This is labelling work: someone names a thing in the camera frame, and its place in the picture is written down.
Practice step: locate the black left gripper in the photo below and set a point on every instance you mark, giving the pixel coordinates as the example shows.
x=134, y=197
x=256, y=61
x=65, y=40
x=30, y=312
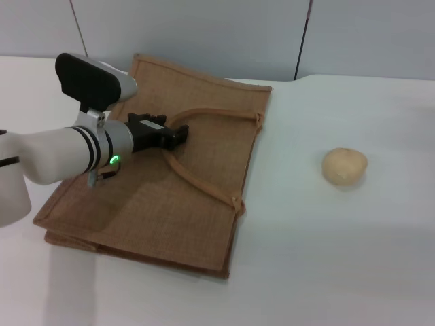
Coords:
x=149, y=134

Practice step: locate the brown woven handbag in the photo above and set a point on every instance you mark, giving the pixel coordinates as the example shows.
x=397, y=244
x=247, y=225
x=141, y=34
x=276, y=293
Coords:
x=190, y=190

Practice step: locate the round egg yolk pastry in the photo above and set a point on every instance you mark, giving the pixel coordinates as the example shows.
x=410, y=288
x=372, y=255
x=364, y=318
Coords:
x=345, y=166

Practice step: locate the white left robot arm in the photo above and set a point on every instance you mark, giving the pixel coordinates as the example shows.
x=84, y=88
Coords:
x=51, y=153

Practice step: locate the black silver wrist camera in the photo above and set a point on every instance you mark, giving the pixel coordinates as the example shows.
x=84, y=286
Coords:
x=91, y=81

